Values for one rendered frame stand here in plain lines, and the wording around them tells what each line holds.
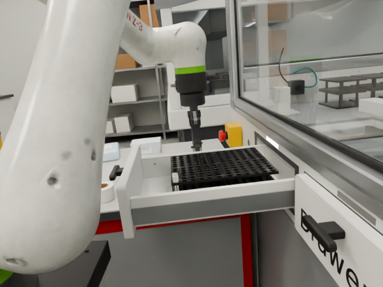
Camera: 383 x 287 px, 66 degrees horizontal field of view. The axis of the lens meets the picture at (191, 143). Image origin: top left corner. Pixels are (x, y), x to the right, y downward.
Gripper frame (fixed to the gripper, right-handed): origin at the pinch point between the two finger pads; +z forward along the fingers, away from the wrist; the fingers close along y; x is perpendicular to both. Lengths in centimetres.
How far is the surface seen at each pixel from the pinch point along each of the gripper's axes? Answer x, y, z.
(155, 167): -12.3, 14.1, -2.8
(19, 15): -235, -408, -116
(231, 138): 11.9, -4.6, -3.3
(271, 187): 12.2, 37.4, -4.6
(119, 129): -101, -357, 64
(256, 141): 16.0, 11.6, -6.4
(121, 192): -16.0, 40.1, -8.1
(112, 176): -20.0, 29.3, -7.1
